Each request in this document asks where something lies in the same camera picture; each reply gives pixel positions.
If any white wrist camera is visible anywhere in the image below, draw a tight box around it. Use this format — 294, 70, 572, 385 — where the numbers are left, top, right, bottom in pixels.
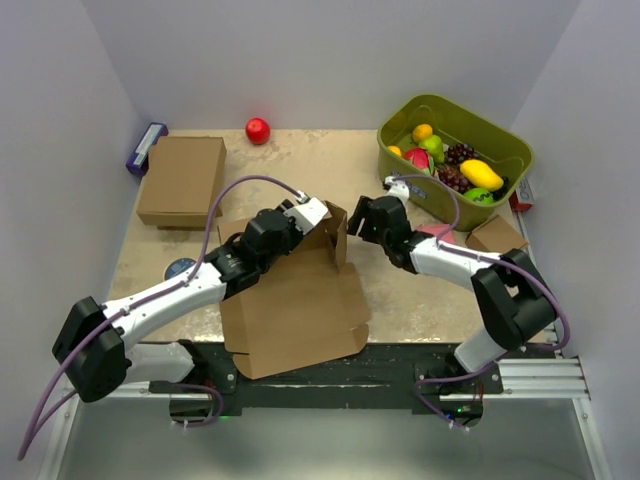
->
383, 176, 410, 206
284, 190, 329, 236

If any pink dragon fruit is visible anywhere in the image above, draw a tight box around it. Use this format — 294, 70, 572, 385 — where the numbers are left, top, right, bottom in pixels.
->
403, 147, 435, 176

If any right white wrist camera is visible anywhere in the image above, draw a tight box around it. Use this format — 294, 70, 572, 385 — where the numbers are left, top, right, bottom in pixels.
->
383, 176, 410, 206

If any red grape bunch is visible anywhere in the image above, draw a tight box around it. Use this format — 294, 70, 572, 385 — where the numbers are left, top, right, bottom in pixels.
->
437, 164, 473, 195

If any small brown cardboard box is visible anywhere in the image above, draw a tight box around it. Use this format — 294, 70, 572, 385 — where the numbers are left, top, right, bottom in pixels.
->
465, 215, 528, 254

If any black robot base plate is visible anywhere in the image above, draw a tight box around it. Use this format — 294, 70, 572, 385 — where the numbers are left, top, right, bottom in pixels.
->
149, 342, 503, 425

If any olive green plastic tub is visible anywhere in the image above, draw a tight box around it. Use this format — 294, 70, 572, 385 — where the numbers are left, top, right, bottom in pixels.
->
377, 94, 534, 231

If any green pear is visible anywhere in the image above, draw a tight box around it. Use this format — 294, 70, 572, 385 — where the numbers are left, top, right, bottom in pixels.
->
418, 134, 445, 164

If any dark purple grape bunch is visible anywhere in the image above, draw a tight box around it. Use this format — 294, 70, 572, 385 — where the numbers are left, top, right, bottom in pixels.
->
445, 143, 480, 168

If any orange fruit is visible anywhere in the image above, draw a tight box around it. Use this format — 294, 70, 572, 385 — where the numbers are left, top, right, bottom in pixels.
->
411, 123, 433, 144

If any purple white carton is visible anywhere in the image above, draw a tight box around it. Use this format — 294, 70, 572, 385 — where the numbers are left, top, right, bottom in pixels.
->
126, 122, 169, 178

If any yellow mango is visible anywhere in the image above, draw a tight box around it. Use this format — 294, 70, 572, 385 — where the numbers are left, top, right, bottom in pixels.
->
459, 159, 504, 192

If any red apple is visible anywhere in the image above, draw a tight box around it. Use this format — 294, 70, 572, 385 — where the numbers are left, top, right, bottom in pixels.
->
245, 117, 271, 145

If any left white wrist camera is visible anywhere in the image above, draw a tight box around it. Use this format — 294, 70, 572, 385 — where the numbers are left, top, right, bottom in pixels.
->
284, 190, 329, 236

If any red white carton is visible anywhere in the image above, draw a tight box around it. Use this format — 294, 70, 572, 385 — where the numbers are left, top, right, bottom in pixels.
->
509, 177, 535, 213

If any pink notepad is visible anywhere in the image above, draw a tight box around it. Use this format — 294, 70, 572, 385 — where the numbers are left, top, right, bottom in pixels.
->
416, 224, 457, 245

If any closed brown cardboard box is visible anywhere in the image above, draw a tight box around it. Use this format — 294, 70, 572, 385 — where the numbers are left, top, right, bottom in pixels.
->
137, 136, 226, 230

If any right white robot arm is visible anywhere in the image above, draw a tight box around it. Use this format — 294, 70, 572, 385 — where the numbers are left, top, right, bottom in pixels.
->
347, 196, 560, 393

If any small yellow fruit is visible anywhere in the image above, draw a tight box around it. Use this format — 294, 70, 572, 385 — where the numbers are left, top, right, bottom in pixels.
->
388, 145, 403, 157

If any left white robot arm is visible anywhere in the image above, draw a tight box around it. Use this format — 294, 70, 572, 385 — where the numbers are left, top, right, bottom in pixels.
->
52, 198, 327, 403

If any green lime fruit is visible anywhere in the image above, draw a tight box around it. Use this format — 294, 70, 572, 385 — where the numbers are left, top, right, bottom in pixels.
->
464, 187, 495, 205

